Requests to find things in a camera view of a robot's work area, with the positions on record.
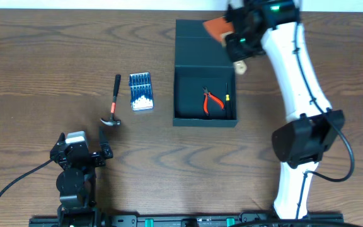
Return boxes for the dark green open box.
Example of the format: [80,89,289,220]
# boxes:
[173,20,238,127]

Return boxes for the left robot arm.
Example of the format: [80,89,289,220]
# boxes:
[50,127,113,227]

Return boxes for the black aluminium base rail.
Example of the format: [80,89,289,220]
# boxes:
[28,211,345,227]

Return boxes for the red handled cutting pliers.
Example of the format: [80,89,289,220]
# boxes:
[202,86,226,116]

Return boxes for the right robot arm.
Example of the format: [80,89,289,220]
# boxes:
[222,1,345,219]

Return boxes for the black handled claw hammer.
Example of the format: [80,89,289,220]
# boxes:
[100,74,121,127]

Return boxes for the black yellow screwdriver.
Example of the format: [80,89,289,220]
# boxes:
[225,83,232,120]

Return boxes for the orange scraper wooden handle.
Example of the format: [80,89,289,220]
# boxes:
[203,17,247,75]

